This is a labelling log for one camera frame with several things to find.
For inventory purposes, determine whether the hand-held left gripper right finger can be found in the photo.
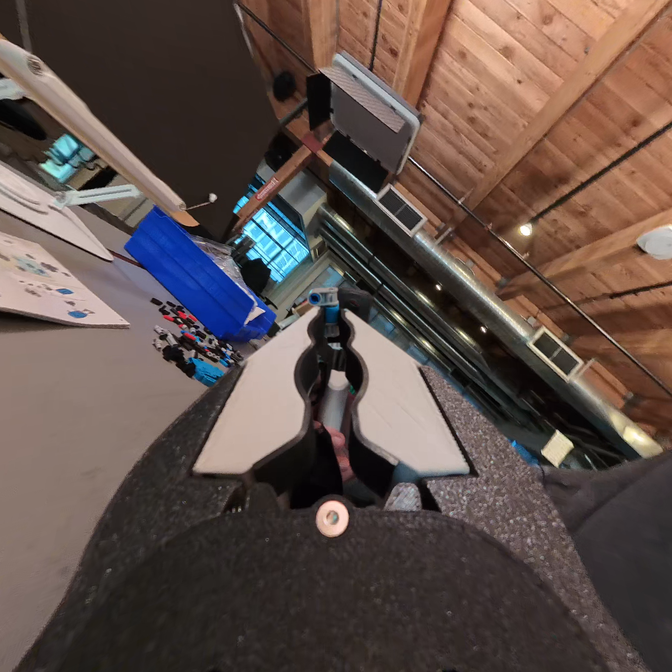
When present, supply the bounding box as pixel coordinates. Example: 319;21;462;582
340;309;470;497

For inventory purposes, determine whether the pile of building pieces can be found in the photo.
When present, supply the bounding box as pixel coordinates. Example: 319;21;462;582
150;296;246;387

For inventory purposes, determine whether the white vent grille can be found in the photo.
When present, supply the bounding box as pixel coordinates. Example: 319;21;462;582
377;184;427;235
529;328;585;380

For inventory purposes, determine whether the blue storage bin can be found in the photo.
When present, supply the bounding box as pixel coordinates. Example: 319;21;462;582
124;206;278;342

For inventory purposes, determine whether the large window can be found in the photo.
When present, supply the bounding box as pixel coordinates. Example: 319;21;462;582
233;207;310;279

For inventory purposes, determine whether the grey desk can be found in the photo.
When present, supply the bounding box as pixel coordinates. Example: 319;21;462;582
0;210;250;672

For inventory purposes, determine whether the blue panel piece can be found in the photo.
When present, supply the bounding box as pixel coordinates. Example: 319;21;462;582
188;357;228;387

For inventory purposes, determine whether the person's dark hoodie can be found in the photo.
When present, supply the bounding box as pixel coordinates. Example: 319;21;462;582
543;451;672;672

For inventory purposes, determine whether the black partition panel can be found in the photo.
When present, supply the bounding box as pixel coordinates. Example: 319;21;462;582
0;0;282;238

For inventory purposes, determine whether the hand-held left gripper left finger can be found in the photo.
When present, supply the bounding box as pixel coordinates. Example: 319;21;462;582
193;307;322;495

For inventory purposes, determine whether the silver ventilation duct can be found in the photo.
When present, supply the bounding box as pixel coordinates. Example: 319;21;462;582
317;173;663;459

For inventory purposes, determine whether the clear plastic packaging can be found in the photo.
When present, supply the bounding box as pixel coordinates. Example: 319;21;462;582
189;235;266;312

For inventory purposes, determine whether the black office chair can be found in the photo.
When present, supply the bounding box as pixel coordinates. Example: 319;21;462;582
239;257;272;296

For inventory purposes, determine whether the white laptop stand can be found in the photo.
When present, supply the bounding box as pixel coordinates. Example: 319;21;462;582
0;39;217;263

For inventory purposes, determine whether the white paper notice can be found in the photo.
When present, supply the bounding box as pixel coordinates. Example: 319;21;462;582
541;430;574;466

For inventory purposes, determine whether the instruction booklet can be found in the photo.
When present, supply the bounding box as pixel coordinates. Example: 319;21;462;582
0;231;131;329

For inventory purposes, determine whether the white ceiling dome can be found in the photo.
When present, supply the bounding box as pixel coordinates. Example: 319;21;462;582
636;226;672;260

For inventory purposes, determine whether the black ceiling pipe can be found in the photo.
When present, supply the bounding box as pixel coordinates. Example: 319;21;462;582
408;156;672;401

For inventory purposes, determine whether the wooden post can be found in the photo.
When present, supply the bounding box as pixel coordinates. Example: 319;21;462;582
231;134;337;221

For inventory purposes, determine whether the person's right hand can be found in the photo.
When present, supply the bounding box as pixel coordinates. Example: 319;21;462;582
314;420;354;481

